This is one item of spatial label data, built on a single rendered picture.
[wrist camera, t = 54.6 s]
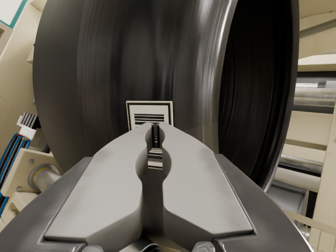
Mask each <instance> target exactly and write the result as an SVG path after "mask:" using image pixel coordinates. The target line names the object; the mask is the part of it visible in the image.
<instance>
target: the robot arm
mask: <svg viewBox="0 0 336 252"><path fill-rule="evenodd" d="M156 135H157V147H158V148H160V149H161V150H162V169H163V171H164V172H165V173H166V175H167V177H166V179H165V180H164V181H163V183H162V194H163V223H164V233H165V236H166V237H167V238H168V239H169V240H170V241H172V242H174V243H176V244H177V245H179V246H181V247H182V248H184V249H186V250H187V251H189V252H314V251H313V250H312V248H311V246H310V245H309V243H308V242H307V240H306V239H305V237H304V236H303V234H302V233H301V231H300V230H299V229H298V227H297V226H296V225H295V223H294V222H293V221H292V219H291V218H290V217H289V216H288V215H287V213H286V212H285V211H284V210H283V209H282V208H281V207H280V206H279V205H278V204H277V203H276V202H275V201H274V200H273V199H272V198H271V197H270V196H269V195H268V194H267V193H266V192H265V191H264V190H263V189H261V188H260V187H259V186H258V185H257V184H256V183H255V182H253V181H252V180H251V179H250V178H249V177H248V176H247V175H245V174H244V173H243V172H242V171H241V170H240V169H238V168H237V167H236V166H235V165H234V164H233V163H232V162H230V161H229V160H228V159H227V158H226V157H225V156H224V155H222V154H215V153H214V152H213V151H212V150H210V149H209V148H208V147H207V146H206V145H204V144H203V143H202V142H200V141H199V140H197V139H196V138H194V137H192V136H191V135H189V134H187V133H185V132H183V131H181V130H179V129H177V128H175V127H174V126H172V125H170V124H168V123H166V122H161V123H157V124H155V123H150V122H146V123H144V124H142V125H140V126H138V127H136V128H134V129H133V130H131V131H129V132H127V133H125V134H123V135H121V136H119V137H118V138H116V139H114V140H113V141H111V142H110V143H108V144H107V145H105V146H104V147H103V148H101V149H100V150H99V151H98V152H97V153H96V154H94V155H93V156H92V157H84V158H83V159H82V160H80V161H79V162H78V163H77V164H76V165H74V166H73V167H72V168H71V169H69V170H68V171H67V172H66V173H65V174H63V175H62V176H61V177H60V178H59V179H57V180H56V181H55V182H54V183H53V184H51V185H50V186H49V187H48V188H46V189H45V190H44V191H43V192H42V193H40V194H39V195H38V196H37V197H36V198H34V199H33V200H32V201H31V202H30V203H29V204H28V205H26V206H25V207H24V208H23V209H22V210H21V211H20V212H19V213H18V214H17V215H16V216H15V217H14V218H13V219H12V220H11V221H10V222H9V223H8V224H7V225H6V227H5V228H4V229H3V230H2V231H1V232H0V252H119V251H121V250H122V249H124V248H126V247H127V246H129V245H130V244H132V243H134V242H135V241H137V240H138V239H139V237H140V236H141V234H142V229H143V221H144V214H145V210H144V198H143V187H142V182H141V178H142V177H143V176H144V174H145V173H146V172H147V171H148V153H149V152H150V150H151V149H152V148H155V144H156Z"/></svg>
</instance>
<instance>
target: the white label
mask: <svg viewBox="0 0 336 252"><path fill-rule="evenodd" d="M126 109H127V118H128V128H129V131H131V130H133V129H135V128H137V127H139V126H141V125H142V124H144V123H153V124H159V123H162V122H165V123H167V124H169V125H171V126H173V102H172V101H126ZM147 161H148V168H151V169H160V170H162V169H163V155H162V150H161V149H160V147H158V143H157V131H156V140H155V147H153V148H152V149H151V150H150V152H149V153H148V154H147Z"/></svg>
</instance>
